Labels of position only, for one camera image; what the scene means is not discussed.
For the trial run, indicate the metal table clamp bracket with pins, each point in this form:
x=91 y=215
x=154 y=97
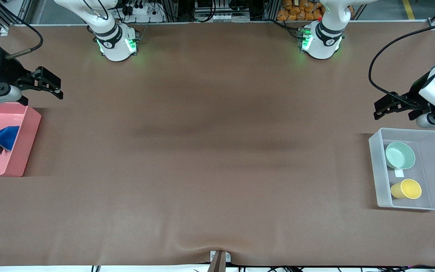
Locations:
x=219 y=260

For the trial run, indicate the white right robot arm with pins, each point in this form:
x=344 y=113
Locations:
x=116 y=41

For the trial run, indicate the light green bowl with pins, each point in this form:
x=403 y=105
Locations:
x=400 y=155

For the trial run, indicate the white label sticker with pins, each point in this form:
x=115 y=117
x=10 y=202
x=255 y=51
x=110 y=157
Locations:
x=399 y=173

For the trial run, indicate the long white socket strip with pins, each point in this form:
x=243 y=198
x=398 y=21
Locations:
x=221 y=17

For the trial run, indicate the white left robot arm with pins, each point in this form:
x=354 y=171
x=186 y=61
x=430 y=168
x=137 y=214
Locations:
x=325 y=39

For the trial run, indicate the orange packets pile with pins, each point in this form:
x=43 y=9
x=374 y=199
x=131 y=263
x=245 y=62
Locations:
x=300 y=9

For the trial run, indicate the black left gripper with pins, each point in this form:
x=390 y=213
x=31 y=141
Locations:
x=415 y=93

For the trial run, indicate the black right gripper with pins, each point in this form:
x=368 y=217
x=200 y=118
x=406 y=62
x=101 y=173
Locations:
x=3 y=73

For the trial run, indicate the white power strip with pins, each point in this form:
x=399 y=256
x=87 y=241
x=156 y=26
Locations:
x=144 y=13

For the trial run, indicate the yellow cup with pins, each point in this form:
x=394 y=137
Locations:
x=408 y=189

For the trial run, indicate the pink plastic bin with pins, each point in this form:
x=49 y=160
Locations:
x=13 y=158

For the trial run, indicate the blue cloth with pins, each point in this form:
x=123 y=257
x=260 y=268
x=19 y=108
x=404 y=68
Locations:
x=6 y=138

